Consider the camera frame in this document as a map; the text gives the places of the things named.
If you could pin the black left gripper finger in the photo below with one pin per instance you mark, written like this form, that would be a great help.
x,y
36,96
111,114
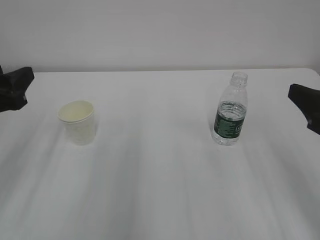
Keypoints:
x,y
16,81
12,101

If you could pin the white paper cup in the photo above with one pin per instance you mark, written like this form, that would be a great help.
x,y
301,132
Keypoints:
x,y
78,118

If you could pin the clear plastic water bottle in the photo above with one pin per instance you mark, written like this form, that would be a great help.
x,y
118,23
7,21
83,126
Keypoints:
x,y
231,111

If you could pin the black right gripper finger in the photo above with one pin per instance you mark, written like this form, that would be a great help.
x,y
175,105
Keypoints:
x,y
308,102

